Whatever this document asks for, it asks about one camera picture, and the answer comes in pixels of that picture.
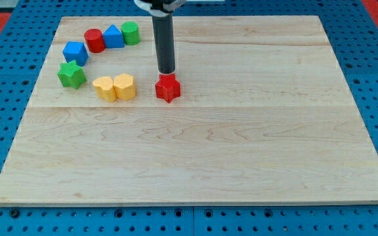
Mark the red cylinder block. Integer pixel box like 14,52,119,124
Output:
84,28,106,53

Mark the red star block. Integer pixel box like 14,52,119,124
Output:
155,73,180,103

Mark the yellow hexagon block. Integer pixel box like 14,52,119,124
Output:
114,73,137,100

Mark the light wooden board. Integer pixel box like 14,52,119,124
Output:
0,16,378,207

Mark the blue triangle block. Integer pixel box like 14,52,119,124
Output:
102,24,125,48

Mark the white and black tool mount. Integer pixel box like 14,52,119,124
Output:
134,0,186,17

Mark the green cylinder block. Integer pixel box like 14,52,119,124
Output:
121,21,140,45

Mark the blue cube block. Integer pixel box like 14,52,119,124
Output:
62,41,89,67

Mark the yellow heart block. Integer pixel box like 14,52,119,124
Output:
92,76,117,102

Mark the green star block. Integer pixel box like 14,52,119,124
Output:
57,60,87,89

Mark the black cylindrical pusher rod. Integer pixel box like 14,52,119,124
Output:
152,14,175,74

